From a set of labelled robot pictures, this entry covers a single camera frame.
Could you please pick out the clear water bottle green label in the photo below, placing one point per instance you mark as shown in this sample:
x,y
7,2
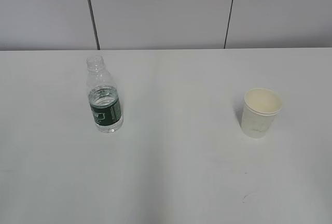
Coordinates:
x,y
103,96

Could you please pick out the white paper cup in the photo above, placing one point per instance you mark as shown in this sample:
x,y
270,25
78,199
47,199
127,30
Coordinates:
x,y
259,111

